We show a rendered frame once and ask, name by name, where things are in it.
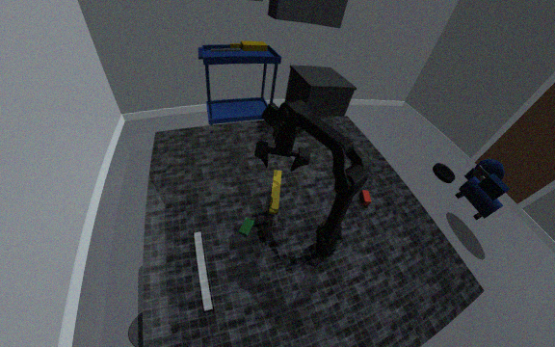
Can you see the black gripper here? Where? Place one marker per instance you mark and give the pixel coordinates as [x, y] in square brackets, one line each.
[284, 149]

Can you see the yellow bar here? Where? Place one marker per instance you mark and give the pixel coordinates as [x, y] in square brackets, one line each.
[274, 202]

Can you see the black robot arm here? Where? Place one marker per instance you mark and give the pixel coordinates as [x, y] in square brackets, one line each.
[295, 117]

